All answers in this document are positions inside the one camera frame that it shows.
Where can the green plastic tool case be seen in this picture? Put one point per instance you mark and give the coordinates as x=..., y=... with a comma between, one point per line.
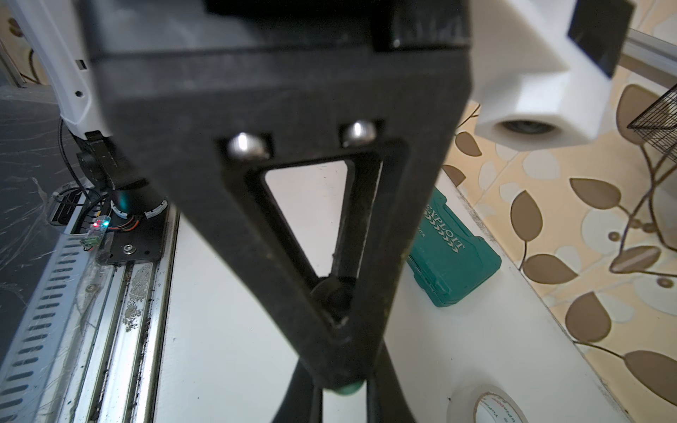
x=448, y=261

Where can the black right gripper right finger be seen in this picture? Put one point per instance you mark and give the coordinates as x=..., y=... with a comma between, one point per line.
x=385, y=398

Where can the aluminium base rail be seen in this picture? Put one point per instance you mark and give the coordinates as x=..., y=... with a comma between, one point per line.
x=88, y=347

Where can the green stamp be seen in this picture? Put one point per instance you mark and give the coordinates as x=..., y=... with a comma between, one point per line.
x=349, y=389

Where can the aluminium cage frame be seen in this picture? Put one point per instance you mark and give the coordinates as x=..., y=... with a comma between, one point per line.
x=650, y=57

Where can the black wire basket back wall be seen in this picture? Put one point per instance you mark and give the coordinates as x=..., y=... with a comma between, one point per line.
x=657, y=125

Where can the clear packing tape roll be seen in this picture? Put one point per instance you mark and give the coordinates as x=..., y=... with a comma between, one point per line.
x=483, y=403

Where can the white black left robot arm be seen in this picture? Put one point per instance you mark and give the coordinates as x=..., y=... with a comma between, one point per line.
x=79, y=116

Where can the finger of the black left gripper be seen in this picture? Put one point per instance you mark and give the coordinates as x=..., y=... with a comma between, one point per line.
x=206, y=135
x=363, y=173

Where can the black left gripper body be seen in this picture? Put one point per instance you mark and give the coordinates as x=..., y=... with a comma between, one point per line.
x=152, y=34

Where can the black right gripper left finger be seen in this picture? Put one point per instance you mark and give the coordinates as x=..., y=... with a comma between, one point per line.
x=303, y=401

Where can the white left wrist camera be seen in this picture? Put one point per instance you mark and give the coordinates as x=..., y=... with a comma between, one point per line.
x=542, y=70

